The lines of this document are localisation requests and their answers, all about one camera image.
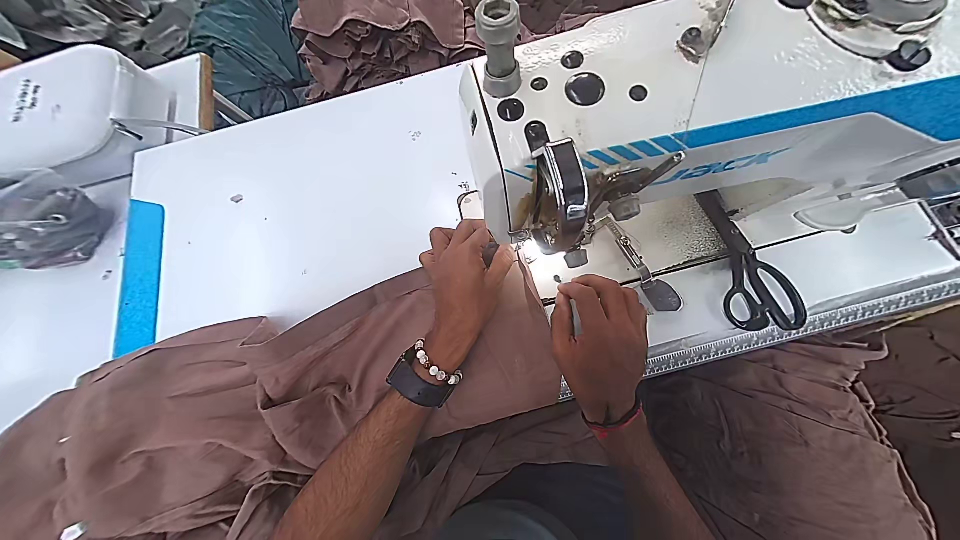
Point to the person's left hand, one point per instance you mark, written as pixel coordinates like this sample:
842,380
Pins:
465,289

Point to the person's right hand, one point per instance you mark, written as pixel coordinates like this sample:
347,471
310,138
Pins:
604,356

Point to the person's right fingers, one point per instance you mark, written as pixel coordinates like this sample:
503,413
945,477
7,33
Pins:
616,295

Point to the person's right thumb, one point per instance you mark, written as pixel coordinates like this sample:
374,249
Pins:
562,321

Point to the person's left thumb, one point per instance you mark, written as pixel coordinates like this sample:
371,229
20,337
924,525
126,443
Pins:
499,267

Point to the person's left fingers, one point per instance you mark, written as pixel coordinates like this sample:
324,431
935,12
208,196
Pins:
459,237

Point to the person's right index finger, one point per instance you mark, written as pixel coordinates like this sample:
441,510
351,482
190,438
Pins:
583,299

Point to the person's left forearm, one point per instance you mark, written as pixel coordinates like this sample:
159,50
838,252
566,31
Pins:
360,465

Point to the person's right forearm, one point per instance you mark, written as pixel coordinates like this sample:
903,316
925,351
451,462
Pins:
652,480

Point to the metal fabric guide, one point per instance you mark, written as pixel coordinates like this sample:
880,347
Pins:
663,295

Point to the black scissors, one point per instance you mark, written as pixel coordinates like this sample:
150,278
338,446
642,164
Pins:
742,259

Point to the measuring tape strip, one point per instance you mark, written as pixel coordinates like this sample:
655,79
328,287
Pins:
765,331

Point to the white sewing table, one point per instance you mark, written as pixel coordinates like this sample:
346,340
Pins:
300,187

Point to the person's legs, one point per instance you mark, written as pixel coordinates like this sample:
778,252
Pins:
555,499

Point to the white blue sewing machine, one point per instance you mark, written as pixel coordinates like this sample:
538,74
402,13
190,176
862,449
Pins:
630,112

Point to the pile of brown garments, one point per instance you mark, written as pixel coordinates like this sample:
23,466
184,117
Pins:
390,45

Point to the large brown fabric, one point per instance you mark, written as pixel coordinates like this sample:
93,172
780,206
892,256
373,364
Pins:
780,442

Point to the teal fabric bundle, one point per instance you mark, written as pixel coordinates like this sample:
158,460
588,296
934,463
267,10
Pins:
247,52

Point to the plastic bag with dark items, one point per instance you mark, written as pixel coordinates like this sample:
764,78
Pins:
56,225

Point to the pile of grey fabric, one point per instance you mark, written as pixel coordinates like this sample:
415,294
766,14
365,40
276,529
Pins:
112,26

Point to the white rounded machine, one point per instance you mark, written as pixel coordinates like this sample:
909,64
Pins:
67,105

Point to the white table with wooden edge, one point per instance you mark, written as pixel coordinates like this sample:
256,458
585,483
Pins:
45,315

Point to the small white tag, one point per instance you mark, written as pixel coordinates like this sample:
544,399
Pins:
73,532

